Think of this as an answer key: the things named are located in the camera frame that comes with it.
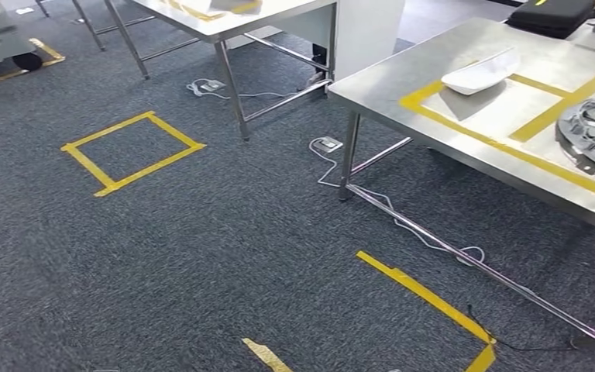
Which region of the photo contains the white curved plastic part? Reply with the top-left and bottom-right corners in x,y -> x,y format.
440,46 -> 521,97
181,0 -> 263,14

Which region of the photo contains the stainless steel workbench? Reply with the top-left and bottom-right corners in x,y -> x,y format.
327,18 -> 595,341
36,0 -> 337,142

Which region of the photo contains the grey round slotted disc part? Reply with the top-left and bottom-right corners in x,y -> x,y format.
555,95 -> 595,183

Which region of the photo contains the white cabinet panel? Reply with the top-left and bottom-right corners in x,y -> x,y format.
334,0 -> 406,82

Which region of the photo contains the crinkled yellow floor tape strip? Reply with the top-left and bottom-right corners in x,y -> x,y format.
241,337 -> 294,372

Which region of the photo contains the yellow floor tape square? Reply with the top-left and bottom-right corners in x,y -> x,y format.
0,37 -> 67,87

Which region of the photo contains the black zip case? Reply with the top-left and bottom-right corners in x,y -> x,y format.
505,0 -> 595,40

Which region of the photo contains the white floor cable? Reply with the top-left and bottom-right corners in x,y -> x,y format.
308,137 -> 486,268
186,77 -> 298,101

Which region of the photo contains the thin black floor cable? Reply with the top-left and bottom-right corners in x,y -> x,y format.
466,304 -> 586,353

